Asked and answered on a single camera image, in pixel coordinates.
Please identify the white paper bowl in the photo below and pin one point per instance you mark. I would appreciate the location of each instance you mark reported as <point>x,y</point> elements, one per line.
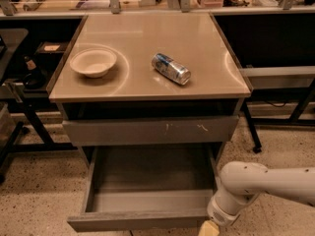
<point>93,62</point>

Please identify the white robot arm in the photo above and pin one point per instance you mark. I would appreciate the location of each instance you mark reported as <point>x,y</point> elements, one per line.
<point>242,182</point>

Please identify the grey drawer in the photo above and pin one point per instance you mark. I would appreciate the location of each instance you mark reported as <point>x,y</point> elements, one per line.
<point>150,131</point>
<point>147,187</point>

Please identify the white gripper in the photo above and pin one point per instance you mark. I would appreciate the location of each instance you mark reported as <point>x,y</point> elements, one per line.
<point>220,213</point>

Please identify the grey top drawer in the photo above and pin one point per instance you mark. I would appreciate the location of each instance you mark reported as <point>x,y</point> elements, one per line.
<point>150,131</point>

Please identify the silver blue soda can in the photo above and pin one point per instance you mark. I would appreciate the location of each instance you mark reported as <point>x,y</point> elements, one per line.
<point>171,69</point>

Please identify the grey drawer cabinet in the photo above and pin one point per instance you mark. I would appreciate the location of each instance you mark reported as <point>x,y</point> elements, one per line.
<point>134,89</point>

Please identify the dark bottle on shelf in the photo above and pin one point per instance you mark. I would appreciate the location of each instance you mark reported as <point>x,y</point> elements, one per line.
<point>35,78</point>

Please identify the grey right bench frame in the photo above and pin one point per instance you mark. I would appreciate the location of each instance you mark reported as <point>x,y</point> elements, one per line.
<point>282,84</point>

